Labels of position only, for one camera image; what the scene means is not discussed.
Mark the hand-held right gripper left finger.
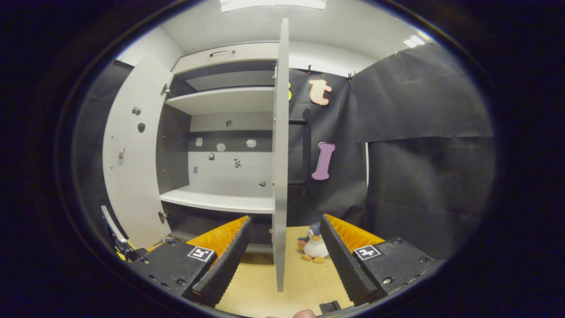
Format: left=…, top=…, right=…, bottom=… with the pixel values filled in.
left=132, top=215, right=253, bottom=308

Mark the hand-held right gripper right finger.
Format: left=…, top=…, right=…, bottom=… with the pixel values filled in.
left=320, top=214, right=445, bottom=307

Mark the white cabinet door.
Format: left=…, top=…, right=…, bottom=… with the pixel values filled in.
left=271, top=18, right=309, bottom=293
left=102, top=56, right=173, bottom=251

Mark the white cabinet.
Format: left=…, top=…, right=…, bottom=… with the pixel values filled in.
left=155, top=41, right=281, bottom=254

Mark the white cabinet shelf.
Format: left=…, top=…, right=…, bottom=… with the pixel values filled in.
left=165, top=87, right=275, bottom=116

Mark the penguin plush toy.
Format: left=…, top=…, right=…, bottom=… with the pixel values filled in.
left=298, top=222, right=330, bottom=264

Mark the small ceiling light panel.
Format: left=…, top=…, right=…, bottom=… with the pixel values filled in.
left=403, top=34, right=431, bottom=48

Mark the large ceiling light panel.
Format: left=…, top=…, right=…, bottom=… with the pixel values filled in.
left=220, top=0, right=327, bottom=12

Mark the white drawer with metal handle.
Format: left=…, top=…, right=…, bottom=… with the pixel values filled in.
left=172, top=42, right=279, bottom=75

